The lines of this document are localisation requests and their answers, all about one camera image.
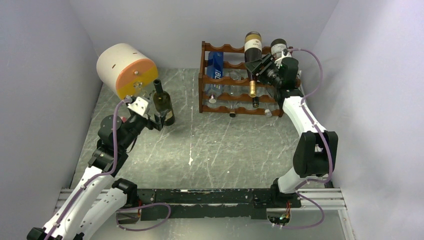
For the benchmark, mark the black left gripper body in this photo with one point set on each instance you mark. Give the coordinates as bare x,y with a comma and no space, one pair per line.
147,123

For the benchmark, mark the white orange yellow cylinder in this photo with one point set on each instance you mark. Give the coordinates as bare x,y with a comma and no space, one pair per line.
121,65

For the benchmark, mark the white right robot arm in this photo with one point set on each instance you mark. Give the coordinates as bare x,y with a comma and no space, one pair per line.
315,155

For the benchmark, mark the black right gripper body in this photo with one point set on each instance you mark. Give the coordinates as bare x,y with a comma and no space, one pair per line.
270,74

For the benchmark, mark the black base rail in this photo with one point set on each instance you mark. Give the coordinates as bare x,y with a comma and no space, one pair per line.
255,203

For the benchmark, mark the blue label clear bottle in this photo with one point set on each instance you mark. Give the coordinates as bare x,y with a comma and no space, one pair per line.
214,70

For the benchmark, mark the brown wooden wine rack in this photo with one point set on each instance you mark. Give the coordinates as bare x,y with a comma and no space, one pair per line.
204,79

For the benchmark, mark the middle rack dark-cap bottle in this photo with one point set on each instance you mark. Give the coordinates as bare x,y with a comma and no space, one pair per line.
255,102

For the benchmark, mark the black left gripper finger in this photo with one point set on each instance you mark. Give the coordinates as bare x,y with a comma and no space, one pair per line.
161,116
155,125

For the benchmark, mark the gold foil wine bottle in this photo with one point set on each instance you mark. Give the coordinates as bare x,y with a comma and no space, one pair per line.
252,52

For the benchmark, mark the dark bottle brown label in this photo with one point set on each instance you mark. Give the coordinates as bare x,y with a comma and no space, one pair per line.
278,48

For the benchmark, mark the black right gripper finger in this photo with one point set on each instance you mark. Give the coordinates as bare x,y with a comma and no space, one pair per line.
267,62
255,67

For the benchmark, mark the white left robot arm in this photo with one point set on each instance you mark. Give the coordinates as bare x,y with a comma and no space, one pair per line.
99,194

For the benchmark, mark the clear glass bottle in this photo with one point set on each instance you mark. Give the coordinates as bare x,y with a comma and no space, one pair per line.
142,89

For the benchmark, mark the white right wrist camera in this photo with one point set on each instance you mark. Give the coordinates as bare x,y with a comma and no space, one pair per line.
287,54

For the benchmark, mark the dark green wine bottle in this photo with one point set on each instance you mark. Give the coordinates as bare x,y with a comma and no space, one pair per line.
163,103

